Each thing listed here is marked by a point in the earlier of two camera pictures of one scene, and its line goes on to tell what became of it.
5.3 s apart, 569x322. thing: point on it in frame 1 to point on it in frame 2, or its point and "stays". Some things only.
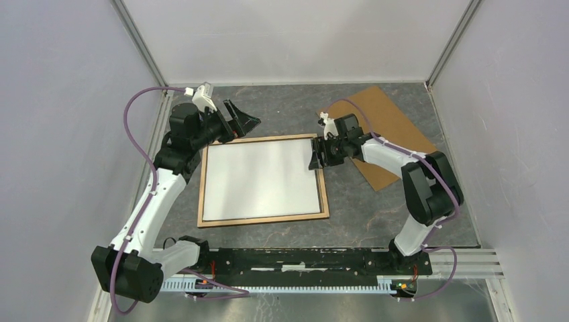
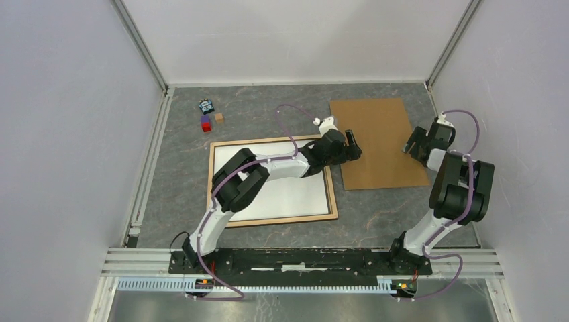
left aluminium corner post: (129, 25) stays
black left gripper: (241, 123) to (353, 151)
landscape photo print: (260, 178) stays
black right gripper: (320, 145) to (417, 135)
